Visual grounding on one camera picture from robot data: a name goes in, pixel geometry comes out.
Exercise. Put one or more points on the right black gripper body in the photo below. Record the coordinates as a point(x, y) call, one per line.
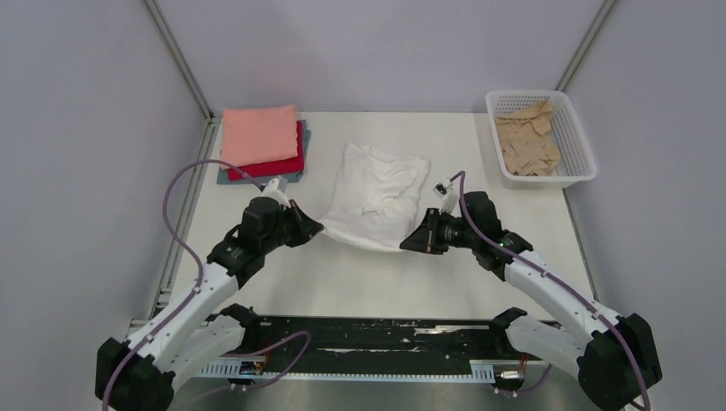
point(451, 233)

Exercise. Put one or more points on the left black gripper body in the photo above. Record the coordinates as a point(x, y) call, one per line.
point(271, 241)

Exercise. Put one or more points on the white t-shirt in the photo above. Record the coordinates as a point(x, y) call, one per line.
point(375, 198)

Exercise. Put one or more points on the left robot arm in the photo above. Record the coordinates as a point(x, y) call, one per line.
point(144, 371)

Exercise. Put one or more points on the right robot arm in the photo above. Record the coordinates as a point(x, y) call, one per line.
point(613, 357)

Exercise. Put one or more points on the folded teal t-shirt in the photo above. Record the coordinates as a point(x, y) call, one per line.
point(255, 179)

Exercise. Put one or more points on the folded red t-shirt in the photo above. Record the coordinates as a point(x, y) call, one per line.
point(283, 164)

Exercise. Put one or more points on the folded salmon pink t-shirt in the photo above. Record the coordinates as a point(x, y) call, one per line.
point(256, 136)

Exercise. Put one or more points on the beige t-shirt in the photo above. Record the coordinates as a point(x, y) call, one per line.
point(525, 140)

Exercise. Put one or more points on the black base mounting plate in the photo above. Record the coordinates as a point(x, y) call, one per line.
point(375, 345)

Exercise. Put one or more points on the white plastic laundry basket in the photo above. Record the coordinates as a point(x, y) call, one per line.
point(577, 163)

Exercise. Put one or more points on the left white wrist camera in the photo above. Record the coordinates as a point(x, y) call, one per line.
point(275, 189)

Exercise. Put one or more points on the white slotted cable duct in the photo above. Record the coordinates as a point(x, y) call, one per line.
point(476, 372)

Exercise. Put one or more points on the left aluminium frame post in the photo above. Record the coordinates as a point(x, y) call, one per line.
point(166, 35)

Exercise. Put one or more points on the aluminium frame post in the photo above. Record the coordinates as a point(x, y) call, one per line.
point(166, 35)
point(599, 22)

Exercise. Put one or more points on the right aluminium frame post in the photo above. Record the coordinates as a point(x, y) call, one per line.
point(599, 22)

